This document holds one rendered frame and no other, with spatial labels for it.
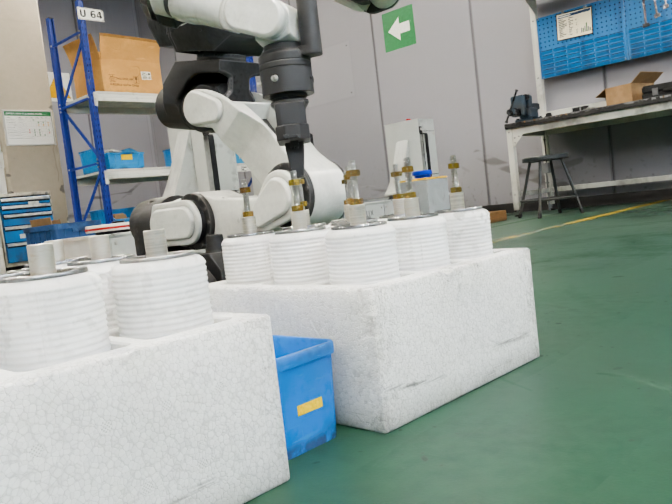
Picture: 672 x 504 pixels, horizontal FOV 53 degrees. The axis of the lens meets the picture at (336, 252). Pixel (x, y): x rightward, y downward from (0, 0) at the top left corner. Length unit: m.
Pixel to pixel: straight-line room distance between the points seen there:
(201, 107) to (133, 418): 1.09
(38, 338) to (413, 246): 0.53
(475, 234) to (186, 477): 0.59
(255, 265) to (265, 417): 0.37
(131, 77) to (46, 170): 1.59
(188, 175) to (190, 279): 2.80
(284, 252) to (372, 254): 0.15
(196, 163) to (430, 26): 4.14
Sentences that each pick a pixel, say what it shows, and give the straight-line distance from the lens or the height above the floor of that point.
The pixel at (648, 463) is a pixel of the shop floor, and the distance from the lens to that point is 0.75.
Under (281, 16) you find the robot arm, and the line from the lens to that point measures 1.14.
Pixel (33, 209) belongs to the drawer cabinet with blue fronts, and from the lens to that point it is 6.53.
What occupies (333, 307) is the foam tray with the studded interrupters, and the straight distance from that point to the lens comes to 0.85.
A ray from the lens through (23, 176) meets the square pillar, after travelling 7.38.
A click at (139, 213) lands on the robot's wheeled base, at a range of 1.92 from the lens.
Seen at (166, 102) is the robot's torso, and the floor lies 0.58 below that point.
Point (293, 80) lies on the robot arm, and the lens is 1.13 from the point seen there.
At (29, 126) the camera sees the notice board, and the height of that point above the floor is 1.39.
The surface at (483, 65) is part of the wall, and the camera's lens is 6.78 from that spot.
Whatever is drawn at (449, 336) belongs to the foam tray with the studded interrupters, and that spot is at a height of 0.09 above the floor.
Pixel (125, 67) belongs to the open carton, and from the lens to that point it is 6.43.
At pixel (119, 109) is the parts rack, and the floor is 1.41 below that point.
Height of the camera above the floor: 0.29
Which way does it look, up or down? 4 degrees down
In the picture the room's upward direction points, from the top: 7 degrees counter-clockwise
